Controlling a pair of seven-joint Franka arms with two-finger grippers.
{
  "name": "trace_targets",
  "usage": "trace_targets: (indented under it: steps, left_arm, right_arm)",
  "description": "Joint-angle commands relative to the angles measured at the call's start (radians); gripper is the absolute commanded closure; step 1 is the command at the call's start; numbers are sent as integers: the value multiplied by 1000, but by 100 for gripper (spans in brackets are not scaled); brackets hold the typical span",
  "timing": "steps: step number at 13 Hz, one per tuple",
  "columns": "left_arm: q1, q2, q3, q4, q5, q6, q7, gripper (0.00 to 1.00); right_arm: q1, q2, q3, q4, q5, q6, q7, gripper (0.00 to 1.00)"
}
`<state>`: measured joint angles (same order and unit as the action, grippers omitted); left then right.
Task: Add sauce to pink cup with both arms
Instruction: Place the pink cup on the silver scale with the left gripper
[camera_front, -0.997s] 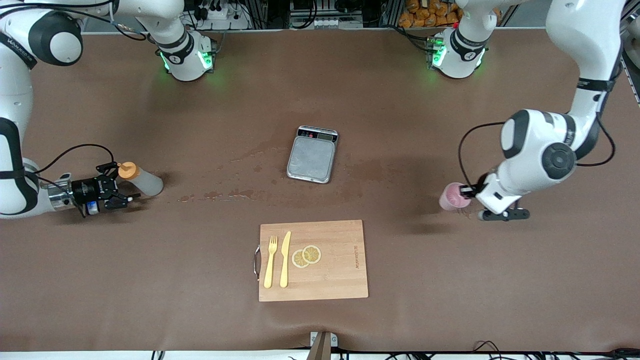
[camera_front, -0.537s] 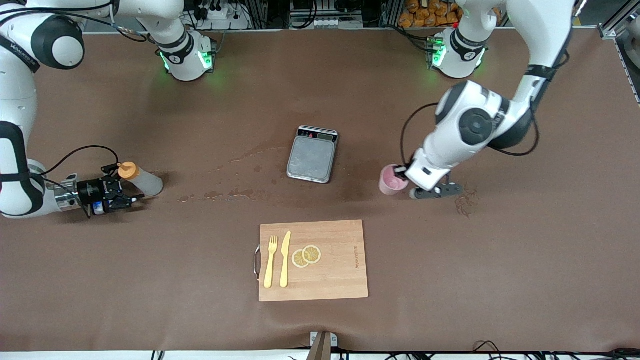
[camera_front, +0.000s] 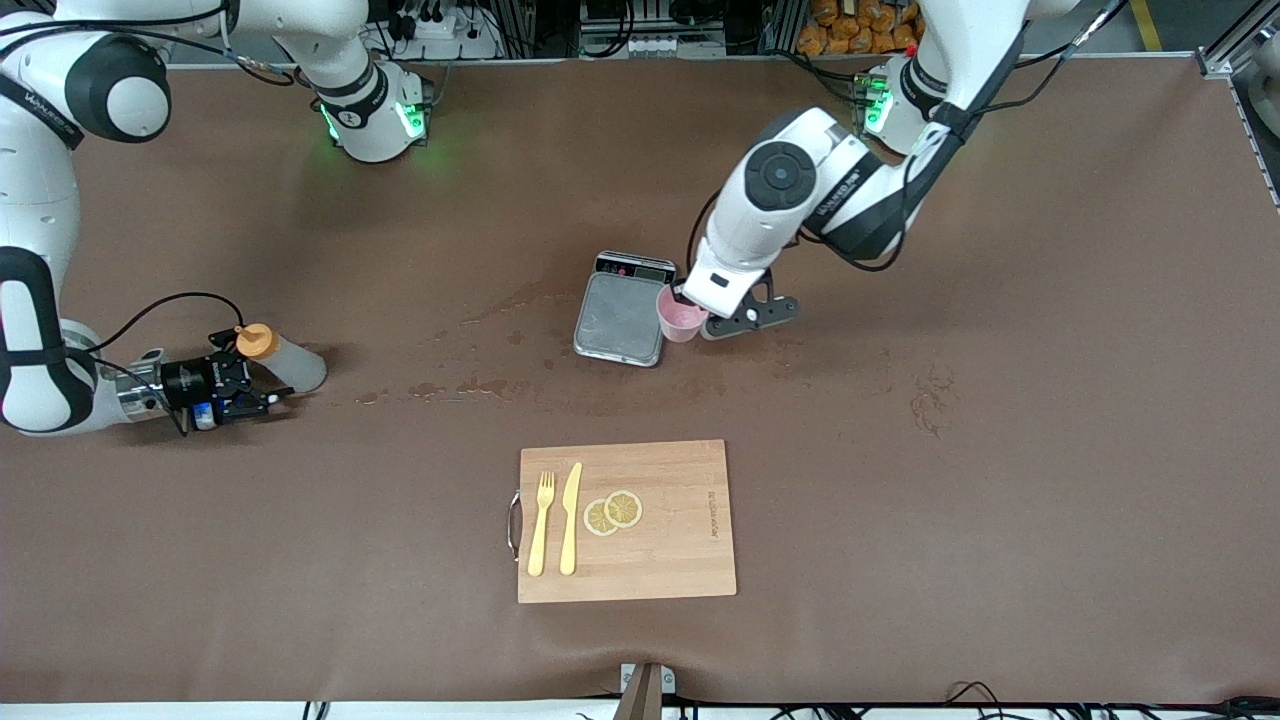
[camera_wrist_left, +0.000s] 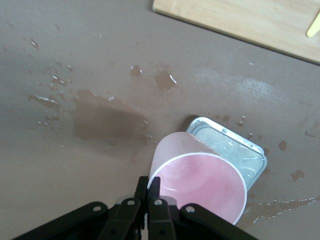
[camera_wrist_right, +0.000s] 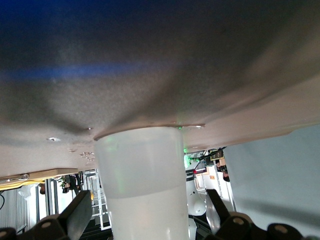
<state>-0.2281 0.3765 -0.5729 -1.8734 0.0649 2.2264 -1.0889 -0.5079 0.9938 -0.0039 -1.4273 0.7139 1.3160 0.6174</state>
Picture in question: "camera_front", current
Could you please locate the pink plastic cup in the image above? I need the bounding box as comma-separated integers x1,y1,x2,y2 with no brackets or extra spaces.
655,284,710,345

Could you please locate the translucent orange-capped sauce bottle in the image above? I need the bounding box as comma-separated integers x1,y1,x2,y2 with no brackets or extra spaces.
235,322,329,394

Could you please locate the silver digital kitchen scale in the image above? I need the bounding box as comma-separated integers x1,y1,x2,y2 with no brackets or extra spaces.
572,249,680,369

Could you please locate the wooden cutting board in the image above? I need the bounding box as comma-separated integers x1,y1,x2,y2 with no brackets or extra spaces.
506,439,739,606

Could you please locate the yellow plastic knife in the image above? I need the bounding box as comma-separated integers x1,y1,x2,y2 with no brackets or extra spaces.
558,461,584,578

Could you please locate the yellow plastic fork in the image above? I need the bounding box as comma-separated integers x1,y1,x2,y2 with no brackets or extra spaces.
526,470,557,579

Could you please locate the pile of orange objects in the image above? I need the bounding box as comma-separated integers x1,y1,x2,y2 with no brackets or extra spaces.
796,0,926,58

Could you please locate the white power strip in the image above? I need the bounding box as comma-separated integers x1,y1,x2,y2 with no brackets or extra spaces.
385,0,503,63

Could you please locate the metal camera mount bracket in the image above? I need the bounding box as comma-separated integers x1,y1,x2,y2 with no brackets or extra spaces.
611,661,678,720

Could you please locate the black floor cable bundle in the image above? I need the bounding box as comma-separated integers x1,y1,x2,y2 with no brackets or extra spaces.
680,679,1280,720

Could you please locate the aluminium frame profile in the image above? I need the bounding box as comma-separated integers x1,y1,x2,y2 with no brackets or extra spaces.
1196,8,1280,211

